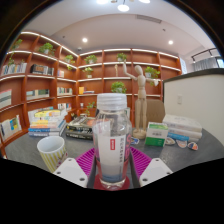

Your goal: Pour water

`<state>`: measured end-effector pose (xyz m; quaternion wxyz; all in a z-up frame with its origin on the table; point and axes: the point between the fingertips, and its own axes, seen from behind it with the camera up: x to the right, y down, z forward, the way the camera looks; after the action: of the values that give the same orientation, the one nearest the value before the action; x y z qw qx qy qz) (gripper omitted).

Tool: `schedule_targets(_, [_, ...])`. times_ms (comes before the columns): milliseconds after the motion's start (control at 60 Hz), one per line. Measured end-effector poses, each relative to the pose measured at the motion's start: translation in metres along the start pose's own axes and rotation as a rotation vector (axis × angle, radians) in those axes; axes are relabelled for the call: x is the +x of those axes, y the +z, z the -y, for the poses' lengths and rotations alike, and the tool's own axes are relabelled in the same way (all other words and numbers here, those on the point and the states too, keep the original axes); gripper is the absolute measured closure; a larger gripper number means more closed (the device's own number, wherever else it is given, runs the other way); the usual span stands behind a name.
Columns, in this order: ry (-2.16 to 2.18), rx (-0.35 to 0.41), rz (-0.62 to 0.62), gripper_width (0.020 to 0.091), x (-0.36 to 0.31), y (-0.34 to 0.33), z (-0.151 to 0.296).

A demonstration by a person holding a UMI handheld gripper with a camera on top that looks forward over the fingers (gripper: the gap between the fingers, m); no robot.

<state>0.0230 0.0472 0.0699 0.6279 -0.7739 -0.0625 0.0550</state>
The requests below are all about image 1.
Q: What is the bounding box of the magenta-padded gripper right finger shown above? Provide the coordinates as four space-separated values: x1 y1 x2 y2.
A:
129 146 174 188

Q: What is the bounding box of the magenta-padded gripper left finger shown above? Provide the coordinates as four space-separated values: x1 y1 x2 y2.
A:
53 147 98 189

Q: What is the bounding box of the clear plastic water bottle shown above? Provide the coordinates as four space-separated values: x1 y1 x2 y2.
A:
92 93 133 191

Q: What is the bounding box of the yellow striped white cup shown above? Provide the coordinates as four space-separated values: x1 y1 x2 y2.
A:
36 135 69 174

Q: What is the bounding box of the small green white box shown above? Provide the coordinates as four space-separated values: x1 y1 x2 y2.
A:
144 121 170 148

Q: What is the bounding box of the white book stack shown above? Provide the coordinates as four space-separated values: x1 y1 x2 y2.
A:
162 114 203 144

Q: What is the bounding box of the colourful book stack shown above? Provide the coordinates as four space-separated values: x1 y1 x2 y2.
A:
27 106 69 138

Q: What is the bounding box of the tan chair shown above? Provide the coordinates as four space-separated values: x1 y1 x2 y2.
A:
145 99 166 124

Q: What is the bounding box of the wooden artist mannequin figure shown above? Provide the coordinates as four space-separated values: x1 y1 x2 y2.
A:
121 60 160 140

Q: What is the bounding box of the wooden shelf unit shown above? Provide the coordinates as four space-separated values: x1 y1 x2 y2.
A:
0 30 183 148

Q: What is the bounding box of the grey curtain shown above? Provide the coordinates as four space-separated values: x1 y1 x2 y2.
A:
193 56 219 72

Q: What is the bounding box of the ceiling air vent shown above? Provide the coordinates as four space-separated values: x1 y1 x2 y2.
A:
134 14 163 24

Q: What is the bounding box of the branched ceiling lamp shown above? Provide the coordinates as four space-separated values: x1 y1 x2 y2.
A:
96 0 151 13

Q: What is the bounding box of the black curtain rail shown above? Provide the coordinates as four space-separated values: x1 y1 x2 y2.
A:
190 47 218 63

